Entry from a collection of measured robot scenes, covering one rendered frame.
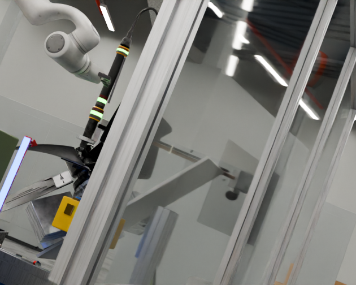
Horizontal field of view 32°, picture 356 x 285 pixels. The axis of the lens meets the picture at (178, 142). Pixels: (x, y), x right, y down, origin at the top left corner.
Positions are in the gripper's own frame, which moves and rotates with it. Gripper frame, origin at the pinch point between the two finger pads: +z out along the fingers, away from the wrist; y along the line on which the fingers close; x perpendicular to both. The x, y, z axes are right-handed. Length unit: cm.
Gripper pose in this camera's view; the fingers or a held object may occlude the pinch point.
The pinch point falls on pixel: (96, 78)
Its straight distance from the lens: 215.3
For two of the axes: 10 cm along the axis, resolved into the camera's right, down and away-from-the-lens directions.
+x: 3.7, -9.2, 1.2
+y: 8.9, 3.1, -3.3
